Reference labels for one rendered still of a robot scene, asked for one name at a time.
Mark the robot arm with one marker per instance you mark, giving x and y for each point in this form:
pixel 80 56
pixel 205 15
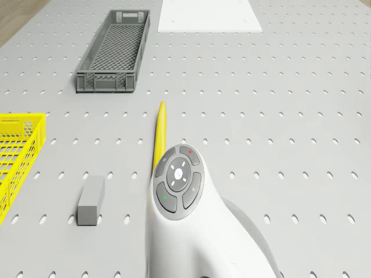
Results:
pixel 185 231

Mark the white board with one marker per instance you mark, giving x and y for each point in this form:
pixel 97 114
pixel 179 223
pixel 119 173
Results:
pixel 208 17

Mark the banana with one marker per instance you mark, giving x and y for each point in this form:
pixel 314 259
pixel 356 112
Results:
pixel 161 130

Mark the dark grey basket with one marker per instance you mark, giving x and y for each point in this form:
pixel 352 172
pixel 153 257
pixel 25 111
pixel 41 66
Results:
pixel 105 84

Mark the yellow basket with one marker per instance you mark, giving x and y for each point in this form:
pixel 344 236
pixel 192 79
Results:
pixel 17 144

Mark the grey cube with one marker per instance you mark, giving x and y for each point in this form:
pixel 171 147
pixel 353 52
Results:
pixel 90 202

